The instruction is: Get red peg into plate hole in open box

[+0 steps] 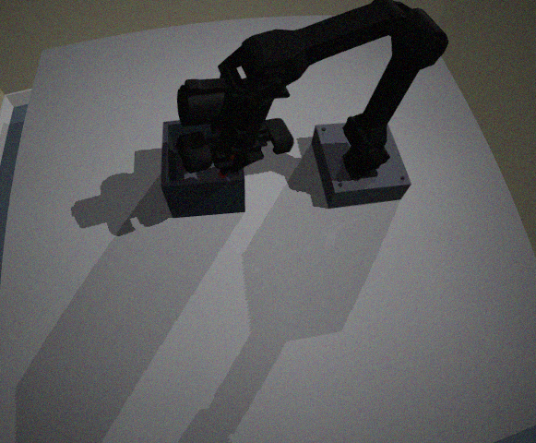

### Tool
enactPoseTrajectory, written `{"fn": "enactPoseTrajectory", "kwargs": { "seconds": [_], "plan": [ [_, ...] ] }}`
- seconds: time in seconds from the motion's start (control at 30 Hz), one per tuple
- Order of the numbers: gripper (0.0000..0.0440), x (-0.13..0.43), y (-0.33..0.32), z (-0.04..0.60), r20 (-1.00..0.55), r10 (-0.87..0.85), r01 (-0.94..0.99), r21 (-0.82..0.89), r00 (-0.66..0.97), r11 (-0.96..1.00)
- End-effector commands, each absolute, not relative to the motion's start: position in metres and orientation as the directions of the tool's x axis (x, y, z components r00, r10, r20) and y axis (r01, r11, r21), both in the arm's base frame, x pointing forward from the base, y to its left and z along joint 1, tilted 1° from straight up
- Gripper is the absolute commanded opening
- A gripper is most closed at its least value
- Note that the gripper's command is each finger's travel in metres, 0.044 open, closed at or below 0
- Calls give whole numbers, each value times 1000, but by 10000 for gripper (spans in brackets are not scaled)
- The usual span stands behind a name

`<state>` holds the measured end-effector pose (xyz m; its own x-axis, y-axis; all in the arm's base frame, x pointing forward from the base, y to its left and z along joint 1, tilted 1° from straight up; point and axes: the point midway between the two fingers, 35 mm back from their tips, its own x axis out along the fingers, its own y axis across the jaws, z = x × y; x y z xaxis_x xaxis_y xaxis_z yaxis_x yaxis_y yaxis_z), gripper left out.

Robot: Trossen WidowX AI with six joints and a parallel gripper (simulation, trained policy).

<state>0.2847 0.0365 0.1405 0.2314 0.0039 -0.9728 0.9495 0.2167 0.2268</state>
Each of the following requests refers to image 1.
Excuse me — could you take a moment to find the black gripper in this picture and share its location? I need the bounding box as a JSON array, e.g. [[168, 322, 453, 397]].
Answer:
[[176, 117, 293, 176]]

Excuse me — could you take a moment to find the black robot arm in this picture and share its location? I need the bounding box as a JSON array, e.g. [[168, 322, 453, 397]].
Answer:
[[177, 0, 449, 180]]

